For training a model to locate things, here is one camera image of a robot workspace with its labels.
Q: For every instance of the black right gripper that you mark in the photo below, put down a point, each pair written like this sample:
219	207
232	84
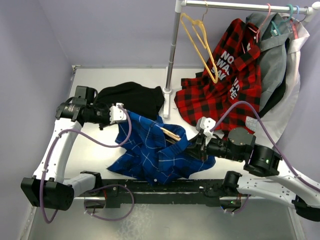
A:
199	146

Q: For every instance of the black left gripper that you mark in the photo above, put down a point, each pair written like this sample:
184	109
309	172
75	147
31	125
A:
107	122

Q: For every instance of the beige plastic hanger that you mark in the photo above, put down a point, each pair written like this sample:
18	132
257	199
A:
170	134

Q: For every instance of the blue plaid shirt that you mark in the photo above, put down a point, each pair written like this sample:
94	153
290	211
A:
152	156

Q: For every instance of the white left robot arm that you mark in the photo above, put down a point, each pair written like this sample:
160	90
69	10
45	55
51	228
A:
48	187

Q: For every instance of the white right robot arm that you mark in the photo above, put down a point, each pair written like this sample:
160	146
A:
268	175

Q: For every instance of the red black plaid shirt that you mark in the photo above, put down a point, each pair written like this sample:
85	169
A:
235	75

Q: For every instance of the white shirt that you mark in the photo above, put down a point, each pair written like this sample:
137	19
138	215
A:
275	121

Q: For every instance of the teal hanger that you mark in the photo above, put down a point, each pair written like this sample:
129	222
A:
274	30

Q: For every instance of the grey shirt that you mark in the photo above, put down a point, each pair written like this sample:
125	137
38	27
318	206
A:
272	60

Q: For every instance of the pink hanger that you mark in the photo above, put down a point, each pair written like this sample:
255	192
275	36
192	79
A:
261	25

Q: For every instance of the blue hanger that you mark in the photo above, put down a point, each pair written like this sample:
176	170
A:
297	12

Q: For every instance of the black garment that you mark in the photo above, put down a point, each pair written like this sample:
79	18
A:
136	98

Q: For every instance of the metal clothes rack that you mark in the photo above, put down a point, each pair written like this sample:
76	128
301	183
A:
309	12

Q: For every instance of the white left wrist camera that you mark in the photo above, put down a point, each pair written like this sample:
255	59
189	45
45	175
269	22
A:
117	114

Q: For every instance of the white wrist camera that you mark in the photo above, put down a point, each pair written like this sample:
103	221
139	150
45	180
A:
205	124
117	114

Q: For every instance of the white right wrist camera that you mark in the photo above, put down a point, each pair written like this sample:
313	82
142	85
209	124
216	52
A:
205	124

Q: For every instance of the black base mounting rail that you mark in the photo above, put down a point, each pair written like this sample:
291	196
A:
208	192

